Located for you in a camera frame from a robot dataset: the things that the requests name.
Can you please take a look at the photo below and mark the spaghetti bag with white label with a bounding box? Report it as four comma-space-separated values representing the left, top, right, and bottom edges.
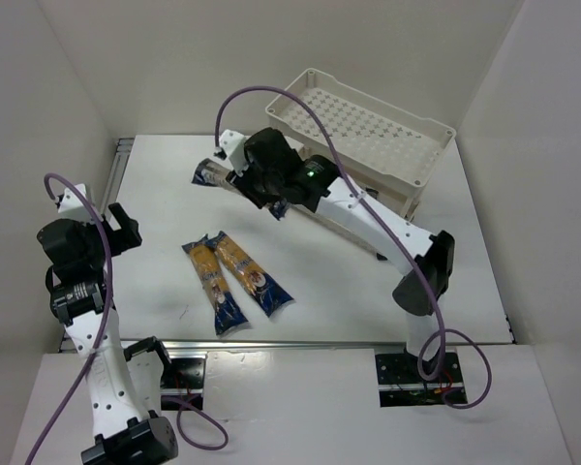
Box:
191, 158, 291, 221

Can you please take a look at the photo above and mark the front aluminium rail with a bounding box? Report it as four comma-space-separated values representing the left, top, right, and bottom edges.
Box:
60, 338, 417, 357

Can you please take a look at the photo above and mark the aluminium table edge rail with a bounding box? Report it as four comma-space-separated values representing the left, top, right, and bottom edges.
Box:
99, 138, 135, 214

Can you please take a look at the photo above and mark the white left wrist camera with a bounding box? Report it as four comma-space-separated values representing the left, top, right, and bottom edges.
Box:
57, 183, 97, 224

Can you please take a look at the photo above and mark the yellow spaghetti bag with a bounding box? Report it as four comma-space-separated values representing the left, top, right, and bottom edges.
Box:
206, 231, 293, 317
181, 235, 248, 336

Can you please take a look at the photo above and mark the cream two-tier shelf cart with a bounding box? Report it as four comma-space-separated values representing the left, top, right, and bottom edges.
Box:
265, 68, 456, 221

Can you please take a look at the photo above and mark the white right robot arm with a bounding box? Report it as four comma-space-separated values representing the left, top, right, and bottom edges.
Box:
217, 128, 455, 361

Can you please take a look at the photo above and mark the yellow spaghetti bag right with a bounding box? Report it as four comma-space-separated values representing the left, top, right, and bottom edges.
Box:
206, 231, 293, 317

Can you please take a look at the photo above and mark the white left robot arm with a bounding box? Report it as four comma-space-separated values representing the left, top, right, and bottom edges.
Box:
37, 219, 178, 464

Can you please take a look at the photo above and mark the yellow spaghetti bag left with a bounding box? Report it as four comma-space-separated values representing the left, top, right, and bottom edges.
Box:
181, 235, 248, 336

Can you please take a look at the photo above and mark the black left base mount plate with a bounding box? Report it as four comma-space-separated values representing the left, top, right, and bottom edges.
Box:
161, 352, 206, 411

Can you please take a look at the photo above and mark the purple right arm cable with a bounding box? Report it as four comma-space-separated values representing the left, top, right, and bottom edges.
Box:
214, 85, 495, 411

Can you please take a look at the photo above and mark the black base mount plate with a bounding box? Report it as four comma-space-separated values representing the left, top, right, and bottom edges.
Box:
375, 352, 468, 408
161, 352, 206, 411

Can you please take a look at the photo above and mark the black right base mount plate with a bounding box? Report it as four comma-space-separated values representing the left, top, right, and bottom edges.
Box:
375, 352, 468, 408

